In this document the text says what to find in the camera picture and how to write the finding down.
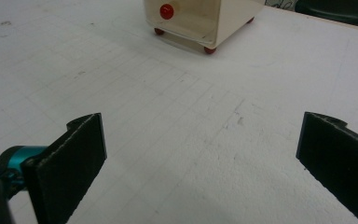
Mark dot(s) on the cream drawer cabinet red knobs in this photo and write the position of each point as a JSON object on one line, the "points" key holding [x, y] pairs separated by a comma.
{"points": [[199, 18]]}

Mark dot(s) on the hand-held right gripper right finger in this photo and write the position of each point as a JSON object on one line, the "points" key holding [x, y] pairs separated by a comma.
{"points": [[341, 161]]}

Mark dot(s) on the dark round stool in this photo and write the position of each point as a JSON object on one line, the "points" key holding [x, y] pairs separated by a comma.
{"points": [[335, 11]]}

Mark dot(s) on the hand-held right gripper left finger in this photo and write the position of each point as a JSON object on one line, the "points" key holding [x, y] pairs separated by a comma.
{"points": [[63, 174]]}

